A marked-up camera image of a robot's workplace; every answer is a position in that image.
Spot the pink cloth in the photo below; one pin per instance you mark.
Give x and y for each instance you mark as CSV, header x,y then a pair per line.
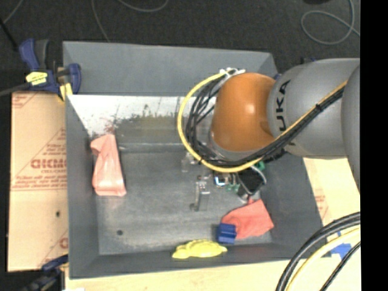
x,y
108,168

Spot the grey metal bin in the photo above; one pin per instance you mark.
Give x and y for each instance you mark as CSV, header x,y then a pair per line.
x,y
151,192

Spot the blue block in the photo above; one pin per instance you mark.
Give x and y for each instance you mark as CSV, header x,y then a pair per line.
x,y
226,233

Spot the red cloth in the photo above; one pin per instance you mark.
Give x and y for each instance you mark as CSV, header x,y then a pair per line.
x,y
251,220

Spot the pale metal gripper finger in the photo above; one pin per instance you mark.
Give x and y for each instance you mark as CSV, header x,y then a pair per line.
x,y
188,163
201,197

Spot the yellow toy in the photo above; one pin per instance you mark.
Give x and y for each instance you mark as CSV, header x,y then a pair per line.
x,y
200,249

